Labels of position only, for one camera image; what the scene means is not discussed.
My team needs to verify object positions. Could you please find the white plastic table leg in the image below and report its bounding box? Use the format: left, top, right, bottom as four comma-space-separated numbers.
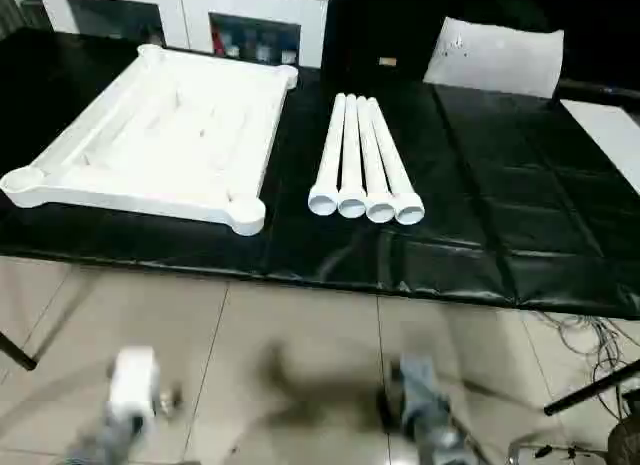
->
307, 92, 347, 218
366, 97, 427, 227
355, 95, 398, 224
337, 93, 370, 220

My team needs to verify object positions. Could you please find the white plastic table top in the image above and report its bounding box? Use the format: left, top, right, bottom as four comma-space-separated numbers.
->
0, 43, 300, 237

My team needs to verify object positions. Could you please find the black work mat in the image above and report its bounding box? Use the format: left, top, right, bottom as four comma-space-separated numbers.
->
0, 27, 640, 320

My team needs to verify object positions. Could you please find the black cabinet with gold label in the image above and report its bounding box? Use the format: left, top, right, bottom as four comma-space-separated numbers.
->
324, 0, 551, 84

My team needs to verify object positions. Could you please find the white cabinet with glass doors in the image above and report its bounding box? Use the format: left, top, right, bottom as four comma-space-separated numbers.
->
37, 0, 331, 69

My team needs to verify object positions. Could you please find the white flat board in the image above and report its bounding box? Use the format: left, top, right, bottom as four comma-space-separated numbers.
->
559, 98, 640, 196

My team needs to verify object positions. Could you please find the black horizontal bar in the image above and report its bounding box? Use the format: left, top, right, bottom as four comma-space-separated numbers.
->
559, 78, 640, 106

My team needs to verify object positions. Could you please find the black metal rod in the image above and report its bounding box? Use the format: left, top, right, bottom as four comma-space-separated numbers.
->
0, 329, 39, 372
543, 357, 640, 417

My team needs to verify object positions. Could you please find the grey curtain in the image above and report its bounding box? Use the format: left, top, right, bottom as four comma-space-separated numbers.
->
0, 0, 46, 39

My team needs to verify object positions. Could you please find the dark round stand base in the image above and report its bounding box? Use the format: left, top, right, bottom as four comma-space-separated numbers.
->
606, 415, 640, 465

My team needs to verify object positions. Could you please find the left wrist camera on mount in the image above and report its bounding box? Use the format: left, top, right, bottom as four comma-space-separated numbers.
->
106, 345, 162, 422

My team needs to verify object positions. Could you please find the grey floor cable bundle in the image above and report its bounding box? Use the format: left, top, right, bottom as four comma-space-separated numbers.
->
522, 312, 640, 386

